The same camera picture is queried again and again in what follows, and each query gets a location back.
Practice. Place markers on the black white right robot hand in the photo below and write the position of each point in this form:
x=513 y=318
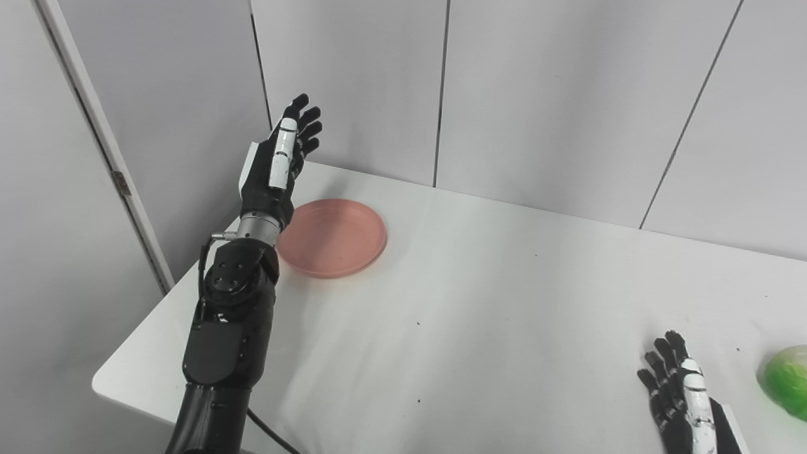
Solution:
x=678 y=422

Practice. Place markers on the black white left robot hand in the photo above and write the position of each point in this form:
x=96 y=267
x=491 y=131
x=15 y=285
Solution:
x=265 y=198

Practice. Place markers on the pink round plate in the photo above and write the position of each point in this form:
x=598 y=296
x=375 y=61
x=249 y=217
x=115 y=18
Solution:
x=334 y=239

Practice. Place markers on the green white toy cabbage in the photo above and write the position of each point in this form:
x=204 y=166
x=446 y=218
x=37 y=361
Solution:
x=788 y=381

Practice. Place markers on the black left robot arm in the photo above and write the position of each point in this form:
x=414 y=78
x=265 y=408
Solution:
x=220 y=347

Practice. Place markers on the metal door hinge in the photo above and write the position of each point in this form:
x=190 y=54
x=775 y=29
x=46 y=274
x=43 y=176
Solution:
x=121 y=183

